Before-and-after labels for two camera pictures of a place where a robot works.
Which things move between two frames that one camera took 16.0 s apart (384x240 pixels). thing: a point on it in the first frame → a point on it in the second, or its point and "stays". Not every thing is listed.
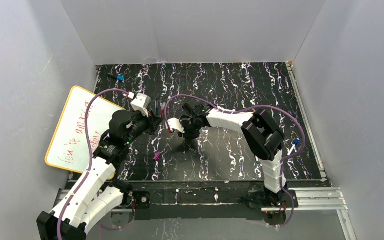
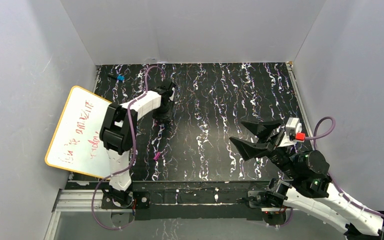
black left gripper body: (151, 120) → (164, 112)
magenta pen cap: (156, 156) stays
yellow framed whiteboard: (68, 148) stays
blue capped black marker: (119, 77) stays
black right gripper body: (191, 133) → (271, 143)
